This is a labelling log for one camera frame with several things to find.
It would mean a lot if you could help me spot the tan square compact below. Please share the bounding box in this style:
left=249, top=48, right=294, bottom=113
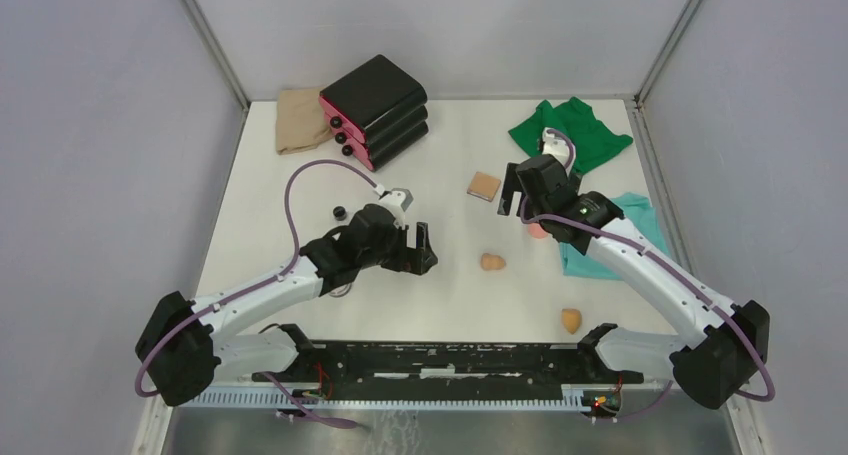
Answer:
left=466, top=172, right=501, bottom=202

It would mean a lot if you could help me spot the pink round powder puff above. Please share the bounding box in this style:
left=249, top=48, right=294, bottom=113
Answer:
left=527, top=223, right=549, bottom=240

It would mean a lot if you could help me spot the round powder jar blue label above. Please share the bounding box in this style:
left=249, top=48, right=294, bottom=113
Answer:
left=332, top=206, right=348, bottom=222

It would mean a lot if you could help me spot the gourd-shaped beige makeup sponge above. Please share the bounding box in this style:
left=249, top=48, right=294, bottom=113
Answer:
left=480, top=253, right=506, bottom=271

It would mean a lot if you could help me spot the black pink drawer organizer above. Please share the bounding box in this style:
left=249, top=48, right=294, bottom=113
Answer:
left=318, top=54, right=429, bottom=172

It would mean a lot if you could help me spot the teardrop beige makeup sponge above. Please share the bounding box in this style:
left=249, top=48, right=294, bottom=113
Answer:
left=561, top=308, right=583, bottom=335

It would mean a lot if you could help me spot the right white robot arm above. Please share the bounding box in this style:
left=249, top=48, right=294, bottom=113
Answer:
left=498, top=154, right=776, bottom=409

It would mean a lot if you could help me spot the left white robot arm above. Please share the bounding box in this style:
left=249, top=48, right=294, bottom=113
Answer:
left=135, top=204, right=438, bottom=407

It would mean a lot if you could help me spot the green cloth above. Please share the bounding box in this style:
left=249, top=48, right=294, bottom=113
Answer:
left=508, top=97, right=633, bottom=175

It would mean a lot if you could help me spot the teal cloth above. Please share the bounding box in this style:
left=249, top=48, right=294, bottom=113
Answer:
left=558, top=192, right=672, bottom=282

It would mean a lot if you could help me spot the beige folded cloth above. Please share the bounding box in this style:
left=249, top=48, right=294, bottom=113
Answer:
left=275, top=87, right=332, bottom=155

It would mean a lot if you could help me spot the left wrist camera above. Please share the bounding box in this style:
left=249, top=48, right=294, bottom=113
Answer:
left=378, top=188, right=414, bottom=228

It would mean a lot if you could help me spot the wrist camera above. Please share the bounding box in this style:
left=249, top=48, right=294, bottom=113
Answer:
left=378, top=188, right=414, bottom=228
left=539, top=127, right=577, bottom=172

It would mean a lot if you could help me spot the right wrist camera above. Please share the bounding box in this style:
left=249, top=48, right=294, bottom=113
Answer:
left=539, top=127, right=577, bottom=172

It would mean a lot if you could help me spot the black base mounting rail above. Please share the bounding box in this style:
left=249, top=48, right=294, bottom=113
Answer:
left=271, top=324, right=644, bottom=402

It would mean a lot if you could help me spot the white slotted cable duct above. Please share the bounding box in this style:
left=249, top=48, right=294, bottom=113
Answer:
left=180, top=385, right=592, bottom=414

